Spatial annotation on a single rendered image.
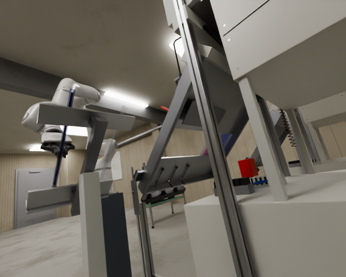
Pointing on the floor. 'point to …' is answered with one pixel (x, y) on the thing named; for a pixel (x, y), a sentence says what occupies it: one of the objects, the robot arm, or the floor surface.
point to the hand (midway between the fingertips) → (61, 152)
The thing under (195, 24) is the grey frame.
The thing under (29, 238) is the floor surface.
